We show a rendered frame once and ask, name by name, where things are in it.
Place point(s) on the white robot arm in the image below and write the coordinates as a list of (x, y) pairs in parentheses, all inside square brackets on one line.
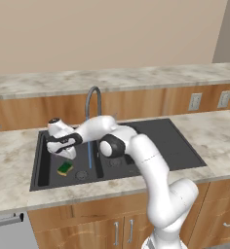
[(154, 168)]

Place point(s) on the green and yellow sponge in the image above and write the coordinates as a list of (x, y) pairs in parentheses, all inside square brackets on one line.
[(65, 168)]

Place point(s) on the wooden back panel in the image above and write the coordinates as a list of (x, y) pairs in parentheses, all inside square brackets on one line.
[(146, 105)]

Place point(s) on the black double sink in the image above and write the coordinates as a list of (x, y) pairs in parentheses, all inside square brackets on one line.
[(172, 146)]

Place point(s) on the grey dishwasher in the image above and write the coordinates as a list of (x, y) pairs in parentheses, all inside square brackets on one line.
[(9, 236)]

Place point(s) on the grey curved tap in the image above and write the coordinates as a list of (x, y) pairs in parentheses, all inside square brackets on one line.
[(98, 97)]

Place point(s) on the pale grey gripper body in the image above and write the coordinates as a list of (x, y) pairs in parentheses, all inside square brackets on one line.
[(68, 152)]

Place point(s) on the round sink drain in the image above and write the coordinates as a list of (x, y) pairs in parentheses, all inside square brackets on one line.
[(82, 174), (115, 162)]

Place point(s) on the wooden drawer front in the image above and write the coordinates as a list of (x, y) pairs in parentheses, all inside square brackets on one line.
[(222, 189), (214, 233)]

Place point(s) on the wooden cupboard door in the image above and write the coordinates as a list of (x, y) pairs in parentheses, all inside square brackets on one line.
[(141, 231), (78, 235)]

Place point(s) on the blue water stream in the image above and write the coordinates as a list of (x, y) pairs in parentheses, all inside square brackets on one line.
[(89, 155)]

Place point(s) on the wooden panel under sink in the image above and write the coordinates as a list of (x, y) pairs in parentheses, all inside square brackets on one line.
[(87, 207)]

